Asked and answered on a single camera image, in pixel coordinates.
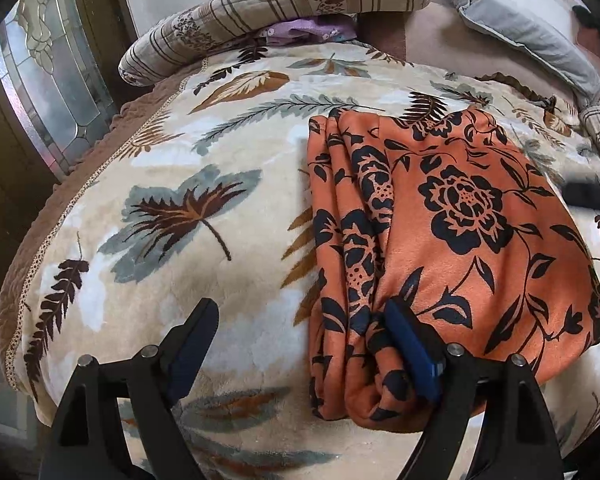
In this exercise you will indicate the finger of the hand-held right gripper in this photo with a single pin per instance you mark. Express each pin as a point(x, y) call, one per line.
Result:
point(587, 194)

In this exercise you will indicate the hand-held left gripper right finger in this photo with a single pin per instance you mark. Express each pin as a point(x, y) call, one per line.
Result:
point(412, 350)

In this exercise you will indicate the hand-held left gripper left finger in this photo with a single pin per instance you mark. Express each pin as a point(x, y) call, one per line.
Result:
point(195, 347)

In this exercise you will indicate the orange floral cloth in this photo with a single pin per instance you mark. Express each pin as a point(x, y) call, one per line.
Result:
point(480, 285)

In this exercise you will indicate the leaf print blanket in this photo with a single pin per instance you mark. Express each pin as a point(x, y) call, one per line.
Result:
point(155, 285)

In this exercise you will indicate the dark object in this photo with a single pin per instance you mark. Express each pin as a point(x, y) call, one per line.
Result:
point(586, 16)

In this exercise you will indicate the grey pillow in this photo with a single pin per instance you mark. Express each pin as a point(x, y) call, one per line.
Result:
point(520, 25)

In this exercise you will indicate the brown bed sheet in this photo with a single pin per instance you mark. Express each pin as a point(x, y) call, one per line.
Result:
point(430, 45)

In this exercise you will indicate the wooden door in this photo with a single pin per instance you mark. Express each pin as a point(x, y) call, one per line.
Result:
point(5, 200)

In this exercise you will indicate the leaded glass door panel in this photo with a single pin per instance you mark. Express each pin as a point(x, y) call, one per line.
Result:
point(55, 85)

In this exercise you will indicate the purple cloth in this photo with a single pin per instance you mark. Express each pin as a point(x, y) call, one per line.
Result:
point(300, 30)

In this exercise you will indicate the striped bolster pillow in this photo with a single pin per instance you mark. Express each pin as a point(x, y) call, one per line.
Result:
point(240, 10)

